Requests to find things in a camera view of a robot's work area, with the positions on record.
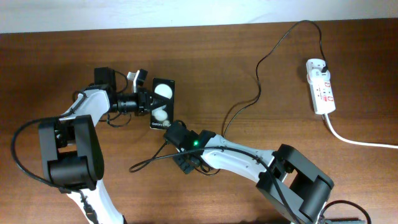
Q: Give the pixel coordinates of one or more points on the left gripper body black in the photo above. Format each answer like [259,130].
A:
[142,107]

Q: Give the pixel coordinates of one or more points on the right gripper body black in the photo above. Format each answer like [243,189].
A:
[181,159]

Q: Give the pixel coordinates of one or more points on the black Samsung Galaxy phone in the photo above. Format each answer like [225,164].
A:
[162,106]

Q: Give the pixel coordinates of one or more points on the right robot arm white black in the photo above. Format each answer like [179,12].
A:
[295,186]

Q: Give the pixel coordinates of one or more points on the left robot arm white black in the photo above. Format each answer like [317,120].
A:
[72,158]

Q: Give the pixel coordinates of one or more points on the white USB charger adapter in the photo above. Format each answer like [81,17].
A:
[317,71]

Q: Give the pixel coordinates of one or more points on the white power strip red switches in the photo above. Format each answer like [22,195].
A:
[322,97]

